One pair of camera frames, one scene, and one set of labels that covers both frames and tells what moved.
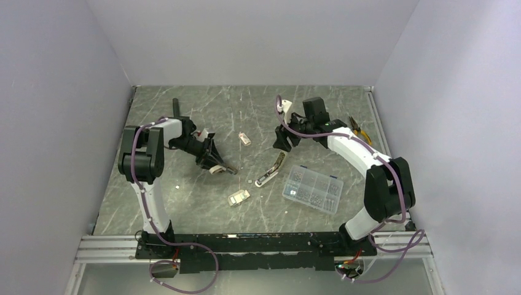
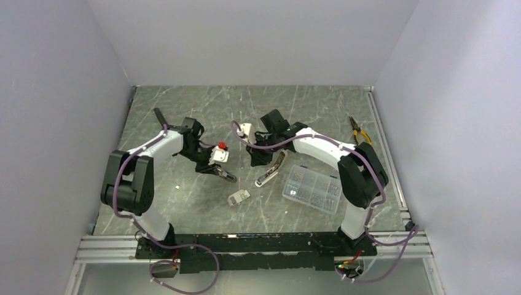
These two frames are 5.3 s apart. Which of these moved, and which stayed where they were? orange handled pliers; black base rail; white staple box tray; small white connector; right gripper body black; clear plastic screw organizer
Moved: right gripper body black; small white connector
Stayed: clear plastic screw organizer; white staple box tray; black base rail; orange handled pliers
